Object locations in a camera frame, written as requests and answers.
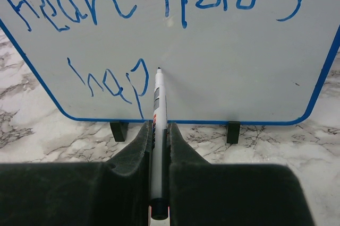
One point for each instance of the blue whiteboard marker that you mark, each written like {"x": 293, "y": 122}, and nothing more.
{"x": 158, "y": 189}

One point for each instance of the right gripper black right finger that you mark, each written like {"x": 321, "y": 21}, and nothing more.
{"x": 202, "y": 193}

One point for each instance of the blue framed whiteboard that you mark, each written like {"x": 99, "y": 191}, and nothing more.
{"x": 257, "y": 62}

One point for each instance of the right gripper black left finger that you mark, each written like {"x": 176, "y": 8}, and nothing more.
{"x": 113, "y": 192}

